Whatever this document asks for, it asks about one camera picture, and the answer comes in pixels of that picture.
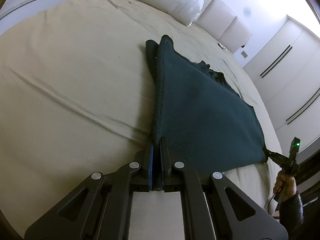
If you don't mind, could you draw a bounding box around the dark green garment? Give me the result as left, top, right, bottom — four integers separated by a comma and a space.
146, 35, 267, 173

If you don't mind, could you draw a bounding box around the right forearm dark sleeve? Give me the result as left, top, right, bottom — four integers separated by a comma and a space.
279, 192, 304, 235

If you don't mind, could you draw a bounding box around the person's right hand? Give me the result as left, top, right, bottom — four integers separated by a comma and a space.
273, 171, 297, 202

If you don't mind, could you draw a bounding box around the white wardrobe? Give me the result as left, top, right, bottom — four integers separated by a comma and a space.
244, 18, 319, 153

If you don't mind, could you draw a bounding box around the beige bed sheet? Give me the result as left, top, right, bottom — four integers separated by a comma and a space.
1, 0, 281, 236

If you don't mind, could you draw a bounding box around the white padded headboard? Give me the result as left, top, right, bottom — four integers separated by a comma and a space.
193, 0, 252, 53

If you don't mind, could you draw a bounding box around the wall socket plate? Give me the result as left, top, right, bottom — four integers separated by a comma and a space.
241, 51, 248, 58

